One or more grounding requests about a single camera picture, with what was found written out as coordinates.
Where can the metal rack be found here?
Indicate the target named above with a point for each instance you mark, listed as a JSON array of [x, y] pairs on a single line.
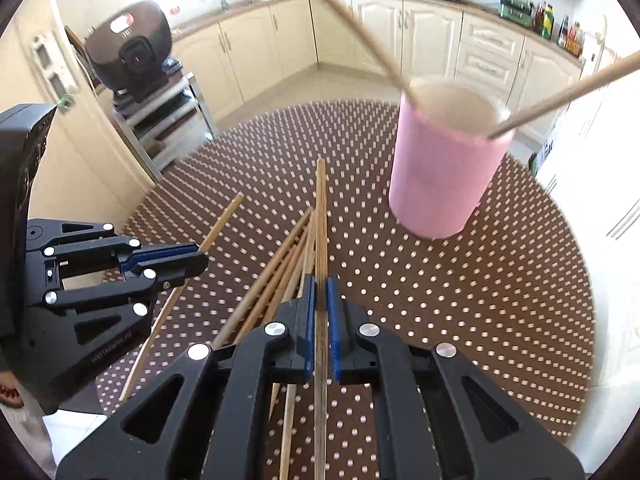
[[165, 110]]

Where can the long wooden chopstick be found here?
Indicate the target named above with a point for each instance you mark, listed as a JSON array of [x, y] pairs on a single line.
[[225, 222], [350, 20], [560, 97]]

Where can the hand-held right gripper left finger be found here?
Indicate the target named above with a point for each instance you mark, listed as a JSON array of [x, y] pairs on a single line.
[[310, 320]]

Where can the dark sauce bottle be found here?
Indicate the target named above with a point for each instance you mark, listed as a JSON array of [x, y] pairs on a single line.
[[563, 30]]

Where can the green countertop appliance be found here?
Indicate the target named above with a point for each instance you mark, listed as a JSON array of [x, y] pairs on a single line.
[[516, 6]]

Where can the white door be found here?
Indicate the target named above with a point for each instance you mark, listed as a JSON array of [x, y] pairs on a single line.
[[590, 200]]

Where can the red sauce bottle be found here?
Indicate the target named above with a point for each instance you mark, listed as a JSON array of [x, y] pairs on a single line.
[[576, 40]]

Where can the brown polka dot tablecloth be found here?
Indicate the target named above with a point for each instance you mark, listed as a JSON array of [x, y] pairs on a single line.
[[450, 310]]

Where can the red patterned slipper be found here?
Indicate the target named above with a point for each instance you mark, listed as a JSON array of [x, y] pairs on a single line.
[[10, 394]]

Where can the metal door strike plate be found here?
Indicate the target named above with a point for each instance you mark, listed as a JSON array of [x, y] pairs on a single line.
[[52, 67]]

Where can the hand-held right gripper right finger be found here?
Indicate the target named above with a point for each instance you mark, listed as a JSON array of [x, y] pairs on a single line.
[[334, 320]]

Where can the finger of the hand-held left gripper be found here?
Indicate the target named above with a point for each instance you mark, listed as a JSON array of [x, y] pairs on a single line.
[[180, 270], [150, 256]]

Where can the cream lower kitchen cabinets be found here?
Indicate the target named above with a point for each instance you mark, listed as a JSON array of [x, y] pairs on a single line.
[[380, 30]]

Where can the pink cup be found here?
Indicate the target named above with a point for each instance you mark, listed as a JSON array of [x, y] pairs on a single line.
[[440, 175]]

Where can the black rice cooker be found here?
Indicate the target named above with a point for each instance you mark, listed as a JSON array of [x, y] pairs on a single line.
[[130, 45]]

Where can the red-capped bottle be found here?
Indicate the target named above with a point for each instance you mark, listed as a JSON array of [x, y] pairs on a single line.
[[538, 15]]

